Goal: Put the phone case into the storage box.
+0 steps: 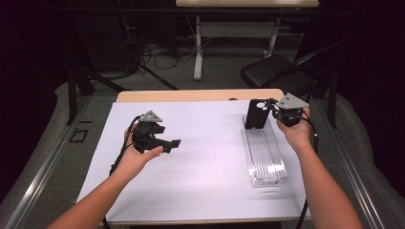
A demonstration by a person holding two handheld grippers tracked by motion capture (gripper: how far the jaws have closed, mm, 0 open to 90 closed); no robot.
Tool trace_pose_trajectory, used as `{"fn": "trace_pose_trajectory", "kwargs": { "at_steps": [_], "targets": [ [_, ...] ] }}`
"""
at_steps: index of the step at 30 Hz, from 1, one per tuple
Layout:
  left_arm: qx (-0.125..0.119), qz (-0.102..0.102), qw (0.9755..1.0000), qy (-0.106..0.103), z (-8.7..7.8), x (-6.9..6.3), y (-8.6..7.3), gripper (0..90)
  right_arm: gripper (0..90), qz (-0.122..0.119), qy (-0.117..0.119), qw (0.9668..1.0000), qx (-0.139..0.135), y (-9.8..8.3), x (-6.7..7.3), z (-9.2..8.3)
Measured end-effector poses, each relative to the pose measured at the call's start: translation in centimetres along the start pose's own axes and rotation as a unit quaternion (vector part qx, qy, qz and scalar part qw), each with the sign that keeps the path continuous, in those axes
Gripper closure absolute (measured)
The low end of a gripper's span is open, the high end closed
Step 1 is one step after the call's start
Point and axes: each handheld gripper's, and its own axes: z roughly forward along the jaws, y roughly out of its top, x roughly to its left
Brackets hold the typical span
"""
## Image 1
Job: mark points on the clear plastic tray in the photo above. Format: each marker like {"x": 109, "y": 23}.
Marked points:
{"x": 266, "y": 159}

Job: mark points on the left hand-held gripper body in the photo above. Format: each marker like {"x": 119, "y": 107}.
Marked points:
{"x": 146, "y": 133}

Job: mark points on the black horizontal bar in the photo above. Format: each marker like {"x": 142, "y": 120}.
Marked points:
{"x": 191, "y": 11}

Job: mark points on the white paper sheet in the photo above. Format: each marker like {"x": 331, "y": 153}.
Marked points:
{"x": 203, "y": 159}

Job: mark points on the black equipment box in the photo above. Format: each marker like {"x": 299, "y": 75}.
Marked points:
{"x": 105, "y": 41}

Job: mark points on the black folding chair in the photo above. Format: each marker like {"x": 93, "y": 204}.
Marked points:
{"x": 270, "y": 71}

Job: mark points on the metal floor rail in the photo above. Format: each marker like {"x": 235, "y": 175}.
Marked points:
{"x": 31, "y": 192}
{"x": 359, "y": 181}

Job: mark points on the person's left hand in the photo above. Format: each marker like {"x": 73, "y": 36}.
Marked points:
{"x": 137, "y": 162}

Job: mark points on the black phone case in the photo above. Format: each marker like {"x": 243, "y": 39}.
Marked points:
{"x": 254, "y": 117}

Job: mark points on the person's right hand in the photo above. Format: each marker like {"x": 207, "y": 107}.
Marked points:
{"x": 297, "y": 135}

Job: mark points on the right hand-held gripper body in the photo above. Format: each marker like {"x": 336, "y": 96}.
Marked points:
{"x": 289, "y": 109}

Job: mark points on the black metal stand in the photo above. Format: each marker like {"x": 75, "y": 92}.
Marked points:
{"x": 332, "y": 95}
{"x": 71, "y": 101}

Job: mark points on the black square floor frame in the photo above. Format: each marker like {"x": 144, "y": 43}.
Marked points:
{"x": 78, "y": 136}

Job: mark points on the beige desk with white legs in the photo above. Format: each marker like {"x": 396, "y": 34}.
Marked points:
{"x": 246, "y": 3}

